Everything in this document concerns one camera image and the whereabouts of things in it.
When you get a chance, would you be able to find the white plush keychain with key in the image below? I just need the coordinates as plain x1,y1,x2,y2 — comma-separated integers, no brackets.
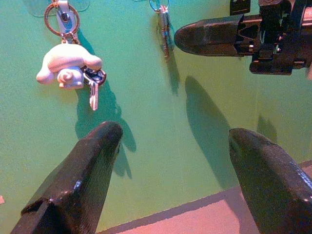
36,0,107,112

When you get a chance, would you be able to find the bunch of keys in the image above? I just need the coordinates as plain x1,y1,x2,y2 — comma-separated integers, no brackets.
149,0,171,59

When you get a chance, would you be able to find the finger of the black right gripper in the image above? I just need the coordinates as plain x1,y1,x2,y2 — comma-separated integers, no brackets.
174,14,260,58
230,0,251,16

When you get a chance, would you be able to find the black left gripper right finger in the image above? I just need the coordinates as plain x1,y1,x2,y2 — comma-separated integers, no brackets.
229,128,312,234

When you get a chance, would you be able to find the clear adhesive wall hook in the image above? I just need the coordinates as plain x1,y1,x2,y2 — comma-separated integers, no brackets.
23,0,91,37

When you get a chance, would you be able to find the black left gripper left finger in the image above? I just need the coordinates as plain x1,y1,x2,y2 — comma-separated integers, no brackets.
11,120,123,234

